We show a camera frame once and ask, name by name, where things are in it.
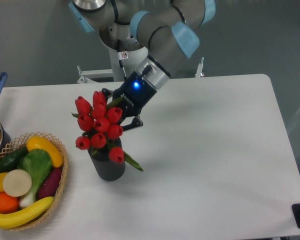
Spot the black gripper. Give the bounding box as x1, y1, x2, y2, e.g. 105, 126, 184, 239
101, 65, 157, 132

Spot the red tulip bouquet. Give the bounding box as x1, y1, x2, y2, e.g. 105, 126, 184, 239
72, 91, 143, 172

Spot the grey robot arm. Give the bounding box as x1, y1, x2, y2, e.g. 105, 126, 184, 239
68, 0, 216, 131

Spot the dark grey ribbed vase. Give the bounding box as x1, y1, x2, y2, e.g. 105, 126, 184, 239
88, 146, 126, 181

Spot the green bok choy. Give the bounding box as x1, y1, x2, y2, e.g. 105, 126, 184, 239
17, 149, 52, 209

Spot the purple sweet potato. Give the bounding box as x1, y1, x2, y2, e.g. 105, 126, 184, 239
37, 167, 62, 200

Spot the woven wicker basket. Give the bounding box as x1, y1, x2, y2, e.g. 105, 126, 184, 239
0, 132, 69, 231

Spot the dark green cucumber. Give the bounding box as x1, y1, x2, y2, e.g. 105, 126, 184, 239
0, 146, 28, 174

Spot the beige round slice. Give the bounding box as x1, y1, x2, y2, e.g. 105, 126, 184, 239
2, 169, 32, 197

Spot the orange fruit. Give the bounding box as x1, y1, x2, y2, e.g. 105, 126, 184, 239
0, 192, 19, 214

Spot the yellow banana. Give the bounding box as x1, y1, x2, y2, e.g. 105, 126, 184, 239
0, 196, 54, 230

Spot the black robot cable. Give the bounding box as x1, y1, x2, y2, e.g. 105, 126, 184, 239
116, 39, 129, 82

